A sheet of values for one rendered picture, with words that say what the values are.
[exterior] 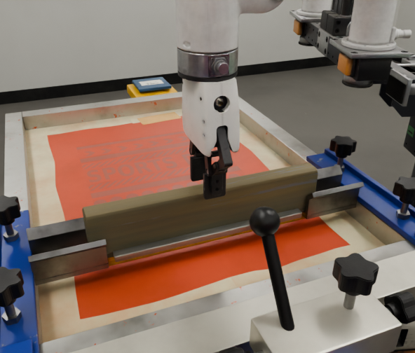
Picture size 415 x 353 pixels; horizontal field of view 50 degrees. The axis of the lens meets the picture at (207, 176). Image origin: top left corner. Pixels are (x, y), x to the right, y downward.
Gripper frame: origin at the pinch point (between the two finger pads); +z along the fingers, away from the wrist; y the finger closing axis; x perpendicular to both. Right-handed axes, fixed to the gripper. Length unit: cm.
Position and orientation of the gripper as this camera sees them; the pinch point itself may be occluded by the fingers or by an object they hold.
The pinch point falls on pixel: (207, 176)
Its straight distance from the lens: 63.2
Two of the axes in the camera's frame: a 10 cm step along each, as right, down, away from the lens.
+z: 0.0, 8.7, 4.9
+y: -3.6, -4.6, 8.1
